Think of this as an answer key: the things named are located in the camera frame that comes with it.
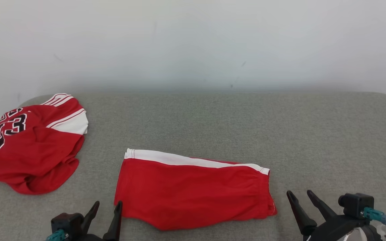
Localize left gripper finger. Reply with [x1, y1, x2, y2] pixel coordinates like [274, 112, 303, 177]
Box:
[82, 201, 100, 234]
[103, 201, 123, 241]

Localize red Bulls 23 jersey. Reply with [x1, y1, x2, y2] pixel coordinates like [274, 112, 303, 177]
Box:
[0, 93, 89, 195]

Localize teal camera connector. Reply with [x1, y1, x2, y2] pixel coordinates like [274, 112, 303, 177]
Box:
[363, 207, 386, 226]
[46, 229, 70, 241]

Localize teal right camera connector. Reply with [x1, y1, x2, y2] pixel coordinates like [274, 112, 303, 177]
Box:
[363, 207, 386, 226]

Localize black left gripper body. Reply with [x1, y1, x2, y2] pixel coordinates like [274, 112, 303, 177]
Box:
[79, 233, 105, 241]

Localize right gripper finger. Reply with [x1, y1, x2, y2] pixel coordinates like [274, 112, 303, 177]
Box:
[307, 190, 338, 222]
[286, 190, 318, 236]

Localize red shorts with white stripe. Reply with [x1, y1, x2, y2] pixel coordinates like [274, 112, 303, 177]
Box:
[114, 148, 277, 231]

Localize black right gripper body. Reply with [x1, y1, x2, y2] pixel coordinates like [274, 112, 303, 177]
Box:
[304, 215, 370, 241]

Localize teal left camera connector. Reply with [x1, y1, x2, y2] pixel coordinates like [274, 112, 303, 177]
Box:
[46, 229, 70, 241]

